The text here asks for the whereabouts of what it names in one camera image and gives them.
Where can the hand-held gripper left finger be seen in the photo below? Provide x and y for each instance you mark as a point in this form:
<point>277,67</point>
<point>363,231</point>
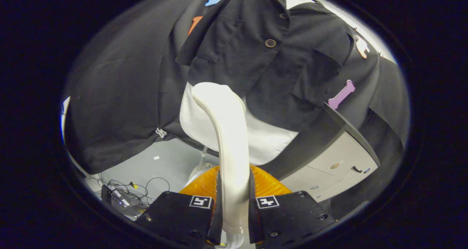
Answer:
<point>218,212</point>

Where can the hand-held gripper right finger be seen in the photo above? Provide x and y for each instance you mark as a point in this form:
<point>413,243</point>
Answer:
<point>253,212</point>

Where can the white garment steamer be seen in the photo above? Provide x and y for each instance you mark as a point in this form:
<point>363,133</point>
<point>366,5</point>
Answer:
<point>232,139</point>

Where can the black suit jacket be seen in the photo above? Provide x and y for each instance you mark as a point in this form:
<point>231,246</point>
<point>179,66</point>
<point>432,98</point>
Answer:
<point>256,77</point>

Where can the black electronics box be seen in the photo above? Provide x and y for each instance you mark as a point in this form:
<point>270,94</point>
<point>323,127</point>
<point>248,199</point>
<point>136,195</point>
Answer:
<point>122,201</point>

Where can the grey cabinet with dark top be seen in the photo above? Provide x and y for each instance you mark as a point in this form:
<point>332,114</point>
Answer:
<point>340,154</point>

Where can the black backdrop cloth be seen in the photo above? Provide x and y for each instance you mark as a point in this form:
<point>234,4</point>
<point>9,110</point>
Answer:
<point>120,95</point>

